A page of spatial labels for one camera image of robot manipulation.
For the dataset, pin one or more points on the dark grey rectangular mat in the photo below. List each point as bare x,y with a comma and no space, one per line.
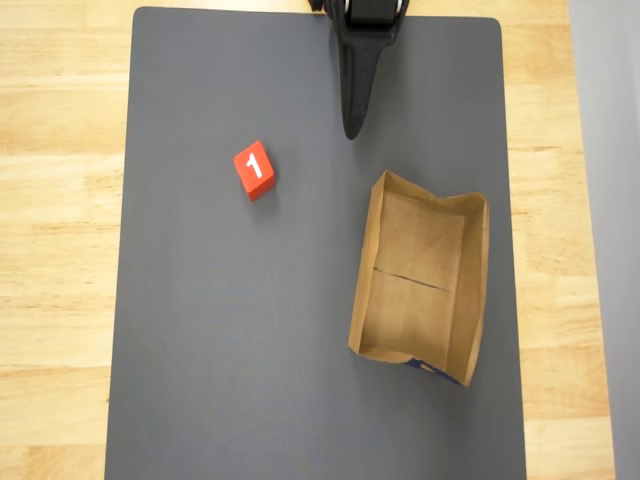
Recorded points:
225,325

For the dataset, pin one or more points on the red cube with white numeral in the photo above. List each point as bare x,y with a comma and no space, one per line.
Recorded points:
254,172

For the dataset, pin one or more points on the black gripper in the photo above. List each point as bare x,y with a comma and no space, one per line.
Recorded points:
361,45

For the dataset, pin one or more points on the brown paper open box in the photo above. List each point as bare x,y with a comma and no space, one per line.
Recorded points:
417,280

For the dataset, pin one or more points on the small black base part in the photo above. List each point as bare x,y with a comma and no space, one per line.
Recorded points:
316,5

